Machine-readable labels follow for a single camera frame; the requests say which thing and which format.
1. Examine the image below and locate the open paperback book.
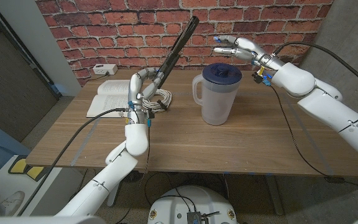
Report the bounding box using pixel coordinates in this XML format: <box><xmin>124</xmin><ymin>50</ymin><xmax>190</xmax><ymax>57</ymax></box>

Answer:
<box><xmin>86</xmin><ymin>79</ymin><xmax>134</xmax><ymax>119</ymax></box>

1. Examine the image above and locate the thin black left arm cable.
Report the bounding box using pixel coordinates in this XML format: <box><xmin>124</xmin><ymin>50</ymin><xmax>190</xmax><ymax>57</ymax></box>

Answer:
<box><xmin>115</xmin><ymin>119</ymin><xmax>152</xmax><ymax>224</ymax></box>

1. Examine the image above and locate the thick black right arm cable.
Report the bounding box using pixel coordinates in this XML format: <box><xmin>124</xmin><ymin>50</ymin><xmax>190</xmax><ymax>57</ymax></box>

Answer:
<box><xmin>273</xmin><ymin>41</ymin><xmax>358</xmax><ymax>95</ymax></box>

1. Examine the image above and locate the grey tape strip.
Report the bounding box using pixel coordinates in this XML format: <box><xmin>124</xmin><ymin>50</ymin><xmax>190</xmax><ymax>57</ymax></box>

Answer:
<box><xmin>69</xmin><ymin>117</ymin><xmax>101</xmax><ymax>167</ymax></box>

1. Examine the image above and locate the clear pitcher with blue lid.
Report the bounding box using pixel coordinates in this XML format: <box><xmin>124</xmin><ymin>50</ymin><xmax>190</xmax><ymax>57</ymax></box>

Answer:
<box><xmin>192</xmin><ymin>63</ymin><xmax>243</xmax><ymax>126</ymax></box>

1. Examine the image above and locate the red brick printed backdrop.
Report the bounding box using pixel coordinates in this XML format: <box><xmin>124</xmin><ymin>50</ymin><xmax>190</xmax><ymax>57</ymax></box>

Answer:
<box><xmin>35</xmin><ymin>0</ymin><xmax>335</xmax><ymax>86</ymax></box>

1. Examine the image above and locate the black stapler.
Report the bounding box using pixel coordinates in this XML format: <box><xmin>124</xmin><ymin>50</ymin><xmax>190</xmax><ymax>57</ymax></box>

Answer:
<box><xmin>155</xmin><ymin>16</ymin><xmax>200</xmax><ymax>90</ymax></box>

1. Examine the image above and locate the grey table leg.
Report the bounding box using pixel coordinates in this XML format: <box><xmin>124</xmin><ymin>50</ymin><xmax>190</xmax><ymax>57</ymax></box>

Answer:
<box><xmin>264</xmin><ymin>174</ymin><xmax>284</xmax><ymax>216</ymax></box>

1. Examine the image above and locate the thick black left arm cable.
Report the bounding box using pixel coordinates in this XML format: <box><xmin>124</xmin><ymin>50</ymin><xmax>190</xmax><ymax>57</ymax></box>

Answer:
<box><xmin>17</xmin><ymin>107</ymin><xmax>129</xmax><ymax>217</ymax></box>

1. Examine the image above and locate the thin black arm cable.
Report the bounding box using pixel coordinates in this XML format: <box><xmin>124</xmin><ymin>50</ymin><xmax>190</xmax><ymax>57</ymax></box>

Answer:
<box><xmin>269</xmin><ymin>85</ymin><xmax>358</xmax><ymax>192</ymax></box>
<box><xmin>115</xmin><ymin>119</ymin><xmax>152</xmax><ymax>224</ymax></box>

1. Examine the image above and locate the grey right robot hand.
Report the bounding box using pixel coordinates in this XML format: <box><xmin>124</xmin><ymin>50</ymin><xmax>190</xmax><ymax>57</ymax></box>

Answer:
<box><xmin>213</xmin><ymin>34</ymin><xmax>287</xmax><ymax>71</ymax></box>

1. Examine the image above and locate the white power strip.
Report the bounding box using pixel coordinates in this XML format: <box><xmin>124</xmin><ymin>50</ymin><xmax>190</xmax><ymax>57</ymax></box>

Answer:
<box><xmin>92</xmin><ymin>63</ymin><xmax>119</xmax><ymax>76</ymax></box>

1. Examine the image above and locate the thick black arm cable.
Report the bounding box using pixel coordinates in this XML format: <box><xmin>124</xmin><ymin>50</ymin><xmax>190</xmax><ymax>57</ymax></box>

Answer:
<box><xmin>273</xmin><ymin>41</ymin><xmax>358</xmax><ymax>95</ymax></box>
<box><xmin>17</xmin><ymin>107</ymin><xmax>129</xmax><ymax>217</ymax></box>

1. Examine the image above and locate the white sneaker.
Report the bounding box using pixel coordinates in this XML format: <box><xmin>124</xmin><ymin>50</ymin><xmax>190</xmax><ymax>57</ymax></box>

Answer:
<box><xmin>0</xmin><ymin>190</ymin><xmax>25</xmax><ymax>216</ymax></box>

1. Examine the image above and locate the coiled white USB cable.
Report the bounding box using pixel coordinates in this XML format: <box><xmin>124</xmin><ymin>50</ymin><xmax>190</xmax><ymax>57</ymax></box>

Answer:
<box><xmin>141</xmin><ymin>88</ymin><xmax>173</xmax><ymax>114</ymax></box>

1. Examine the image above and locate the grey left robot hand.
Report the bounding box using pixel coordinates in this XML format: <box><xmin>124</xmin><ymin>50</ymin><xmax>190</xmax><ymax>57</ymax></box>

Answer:
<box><xmin>126</xmin><ymin>67</ymin><xmax>167</xmax><ymax>126</ymax></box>

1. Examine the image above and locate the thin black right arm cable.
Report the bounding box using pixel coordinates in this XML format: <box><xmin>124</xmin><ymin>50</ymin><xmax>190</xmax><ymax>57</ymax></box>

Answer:
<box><xmin>269</xmin><ymin>85</ymin><xmax>358</xmax><ymax>192</ymax></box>

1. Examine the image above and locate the dark wooden door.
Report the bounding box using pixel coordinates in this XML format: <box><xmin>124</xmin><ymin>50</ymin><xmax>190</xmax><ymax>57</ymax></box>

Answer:
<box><xmin>0</xmin><ymin>4</ymin><xmax>59</xmax><ymax>142</ymax></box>

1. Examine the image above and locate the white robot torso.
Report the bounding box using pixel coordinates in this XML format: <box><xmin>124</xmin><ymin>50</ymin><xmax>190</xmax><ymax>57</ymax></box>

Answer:
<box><xmin>147</xmin><ymin>185</ymin><xmax>238</xmax><ymax>224</ymax></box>

